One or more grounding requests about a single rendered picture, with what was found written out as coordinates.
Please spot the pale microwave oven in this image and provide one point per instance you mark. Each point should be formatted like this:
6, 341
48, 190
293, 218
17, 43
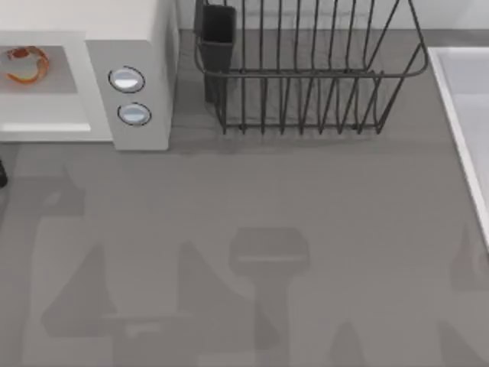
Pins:
153, 95

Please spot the round silver microwave knob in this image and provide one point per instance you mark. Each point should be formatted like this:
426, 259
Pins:
126, 79
134, 114

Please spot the dark grey utensil cup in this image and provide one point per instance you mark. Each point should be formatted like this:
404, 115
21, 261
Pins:
216, 42

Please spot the white sink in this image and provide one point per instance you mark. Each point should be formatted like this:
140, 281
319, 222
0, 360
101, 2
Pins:
464, 114

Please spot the orange croissant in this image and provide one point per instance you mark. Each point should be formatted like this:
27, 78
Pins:
38, 69

